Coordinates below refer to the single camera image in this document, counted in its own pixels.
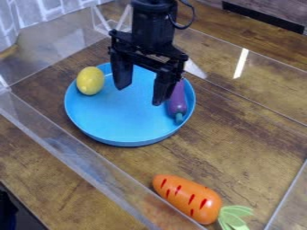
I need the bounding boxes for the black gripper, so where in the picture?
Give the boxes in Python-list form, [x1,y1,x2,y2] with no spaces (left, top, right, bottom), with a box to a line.
[109,0,188,106]

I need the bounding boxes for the purple toy eggplant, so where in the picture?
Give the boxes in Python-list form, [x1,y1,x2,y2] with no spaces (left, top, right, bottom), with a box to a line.
[166,80,186,124]

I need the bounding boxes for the blue round tray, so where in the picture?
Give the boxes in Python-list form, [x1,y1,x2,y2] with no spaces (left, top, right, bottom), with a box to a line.
[63,63,194,146]

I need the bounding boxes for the yellow toy lemon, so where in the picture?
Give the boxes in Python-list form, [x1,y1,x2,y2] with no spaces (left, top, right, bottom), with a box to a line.
[76,66,104,95]

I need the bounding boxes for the orange toy carrot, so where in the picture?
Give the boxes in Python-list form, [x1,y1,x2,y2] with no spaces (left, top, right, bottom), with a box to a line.
[152,174,253,230]

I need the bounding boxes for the clear acrylic corner bracket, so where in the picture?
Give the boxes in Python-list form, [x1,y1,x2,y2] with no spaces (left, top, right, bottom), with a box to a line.
[90,5,132,36]

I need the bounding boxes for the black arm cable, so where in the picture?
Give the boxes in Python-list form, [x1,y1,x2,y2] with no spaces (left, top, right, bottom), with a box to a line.
[166,0,196,31]

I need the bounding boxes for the clear acrylic enclosure wall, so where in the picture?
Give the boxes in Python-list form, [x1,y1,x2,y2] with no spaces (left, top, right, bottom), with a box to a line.
[0,0,307,230]

